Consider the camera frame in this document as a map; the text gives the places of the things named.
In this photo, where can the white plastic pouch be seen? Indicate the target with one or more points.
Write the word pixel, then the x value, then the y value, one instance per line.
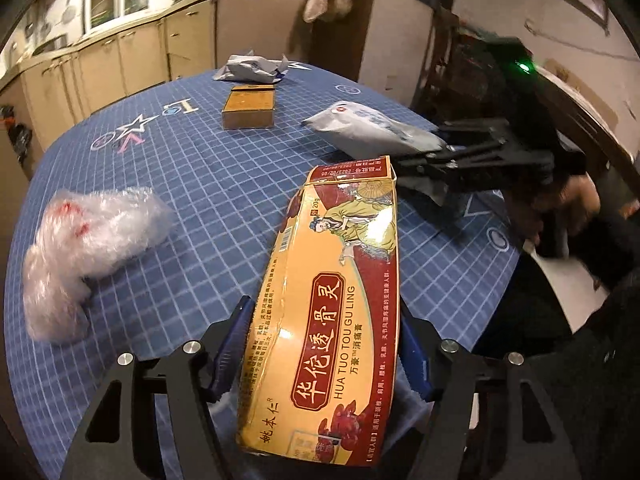
pixel 360 127

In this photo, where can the crumpled grey foil wrapper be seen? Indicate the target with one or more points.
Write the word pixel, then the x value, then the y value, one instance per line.
pixel 250 67

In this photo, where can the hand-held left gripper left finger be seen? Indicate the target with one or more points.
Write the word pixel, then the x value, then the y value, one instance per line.
pixel 230 355

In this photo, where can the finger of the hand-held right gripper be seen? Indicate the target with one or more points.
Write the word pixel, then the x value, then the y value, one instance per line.
pixel 475 172
pixel 475 132

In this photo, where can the black red bag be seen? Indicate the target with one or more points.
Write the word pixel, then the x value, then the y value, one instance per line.
pixel 15 132

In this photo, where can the long yellow red box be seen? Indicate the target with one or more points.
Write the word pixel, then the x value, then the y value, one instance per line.
pixel 325 310

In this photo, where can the blue grid mat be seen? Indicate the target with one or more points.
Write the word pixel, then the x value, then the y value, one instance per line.
pixel 200 185

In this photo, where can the wooden chair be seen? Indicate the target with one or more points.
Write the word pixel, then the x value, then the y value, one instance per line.
pixel 445 65

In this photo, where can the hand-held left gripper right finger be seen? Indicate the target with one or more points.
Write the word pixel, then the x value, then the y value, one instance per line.
pixel 417 360

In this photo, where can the person's right hand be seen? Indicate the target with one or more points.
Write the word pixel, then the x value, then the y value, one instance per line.
pixel 575 210

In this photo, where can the crumpled clear plastic wrap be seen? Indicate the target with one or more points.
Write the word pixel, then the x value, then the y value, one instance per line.
pixel 90 240

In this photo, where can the orange cardboard box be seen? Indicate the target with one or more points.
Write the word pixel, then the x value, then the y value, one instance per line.
pixel 248 107

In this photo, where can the beige kitchen cabinets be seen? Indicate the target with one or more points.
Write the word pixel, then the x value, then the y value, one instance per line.
pixel 140 55

